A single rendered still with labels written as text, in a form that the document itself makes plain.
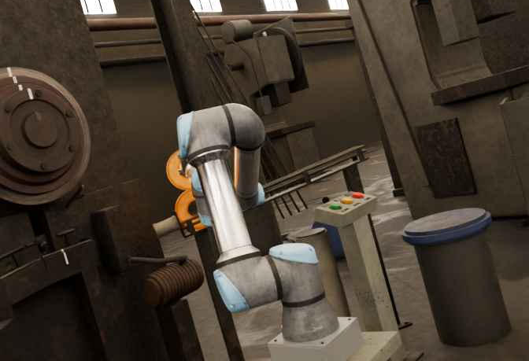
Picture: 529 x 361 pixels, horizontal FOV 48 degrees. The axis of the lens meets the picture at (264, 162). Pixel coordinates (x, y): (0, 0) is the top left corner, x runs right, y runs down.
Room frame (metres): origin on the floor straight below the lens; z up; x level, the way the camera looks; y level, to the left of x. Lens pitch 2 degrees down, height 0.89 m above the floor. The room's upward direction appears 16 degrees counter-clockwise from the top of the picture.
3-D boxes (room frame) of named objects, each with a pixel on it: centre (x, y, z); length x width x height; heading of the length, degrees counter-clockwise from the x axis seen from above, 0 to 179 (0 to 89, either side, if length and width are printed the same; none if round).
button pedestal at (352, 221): (2.08, -0.24, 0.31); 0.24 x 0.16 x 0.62; 139
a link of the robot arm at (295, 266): (1.54, 0.00, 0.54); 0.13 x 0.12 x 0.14; 103
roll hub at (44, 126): (1.98, 0.69, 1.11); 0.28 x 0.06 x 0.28; 139
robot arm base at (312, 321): (1.55, 0.00, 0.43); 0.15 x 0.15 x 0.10
